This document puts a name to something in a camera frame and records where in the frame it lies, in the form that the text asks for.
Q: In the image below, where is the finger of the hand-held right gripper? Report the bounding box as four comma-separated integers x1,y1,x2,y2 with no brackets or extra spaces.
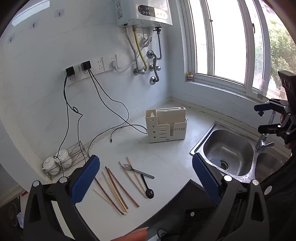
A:
254,99,288,116
258,124,289,137

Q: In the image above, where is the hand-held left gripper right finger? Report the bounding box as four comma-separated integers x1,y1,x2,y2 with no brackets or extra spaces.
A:
192,153,273,241

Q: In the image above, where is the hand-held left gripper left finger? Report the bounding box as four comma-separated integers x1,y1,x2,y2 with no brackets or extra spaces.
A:
23,155,100,241

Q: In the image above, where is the dark brown wooden chopstick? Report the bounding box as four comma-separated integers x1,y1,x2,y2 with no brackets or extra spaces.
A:
105,166,129,209
94,177,125,215
107,168,140,207

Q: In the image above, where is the thin pale chopstick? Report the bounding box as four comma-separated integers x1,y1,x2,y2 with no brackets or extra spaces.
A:
101,171,129,212
93,189,127,215

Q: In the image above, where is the stainless steel spoon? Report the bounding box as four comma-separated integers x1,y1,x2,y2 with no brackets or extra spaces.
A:
122,163,155,179

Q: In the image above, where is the thick bamboo chopstick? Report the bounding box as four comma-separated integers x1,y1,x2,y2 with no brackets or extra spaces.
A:
126,156,146,186
118,161,148,199

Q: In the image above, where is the black plastic spoon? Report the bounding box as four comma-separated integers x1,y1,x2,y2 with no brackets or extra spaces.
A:
141,175,154,200

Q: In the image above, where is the cream plastic utensil holder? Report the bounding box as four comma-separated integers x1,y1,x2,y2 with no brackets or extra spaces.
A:
145,107,188,143

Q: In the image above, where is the person's left hand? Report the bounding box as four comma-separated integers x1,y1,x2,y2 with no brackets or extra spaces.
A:
110,227,149,241

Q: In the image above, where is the chrome faucet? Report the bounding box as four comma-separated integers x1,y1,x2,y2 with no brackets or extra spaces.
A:
255,133,275,151

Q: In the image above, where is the metal sink drain strainer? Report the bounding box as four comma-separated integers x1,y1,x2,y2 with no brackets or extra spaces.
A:
217,159,231,171

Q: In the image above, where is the white ceramic lidded pot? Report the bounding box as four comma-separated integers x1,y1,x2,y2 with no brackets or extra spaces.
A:
42,156,61,176
55,149,72,168

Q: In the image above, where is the stainless steel sink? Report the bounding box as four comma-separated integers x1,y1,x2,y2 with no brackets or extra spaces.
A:
190,120,290,186

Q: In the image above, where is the person's dark clothing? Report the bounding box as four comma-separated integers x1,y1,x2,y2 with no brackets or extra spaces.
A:
260,160,296,241

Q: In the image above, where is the white framed window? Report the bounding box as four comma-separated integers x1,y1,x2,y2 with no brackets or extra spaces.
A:
179,0,296,103

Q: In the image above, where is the white gas water heater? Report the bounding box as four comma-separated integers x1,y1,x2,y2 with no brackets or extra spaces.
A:
115,0,173,28

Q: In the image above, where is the metal wire rack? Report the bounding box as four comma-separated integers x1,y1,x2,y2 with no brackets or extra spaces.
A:
42,142,89,181

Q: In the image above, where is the black usb cable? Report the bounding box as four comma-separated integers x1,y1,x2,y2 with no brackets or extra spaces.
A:
88,70,130,143
63,75,90,163
54,75,70,179
88,70,148,135

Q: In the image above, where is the row of white wall sockets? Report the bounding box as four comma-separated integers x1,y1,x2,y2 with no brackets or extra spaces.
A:
66,54,124,81

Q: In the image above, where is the bent corrugated metal hose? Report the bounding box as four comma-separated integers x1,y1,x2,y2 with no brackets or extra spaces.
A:
148,28,164,84

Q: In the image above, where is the white power cord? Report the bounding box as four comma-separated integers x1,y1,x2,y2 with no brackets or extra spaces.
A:
111,28,154,73

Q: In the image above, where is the straight corrugated metal hose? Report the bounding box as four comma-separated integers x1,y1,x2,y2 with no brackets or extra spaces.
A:
125,26,140,70

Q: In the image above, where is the yellow gas hose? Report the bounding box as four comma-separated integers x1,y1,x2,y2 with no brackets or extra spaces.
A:
132,27,148,70

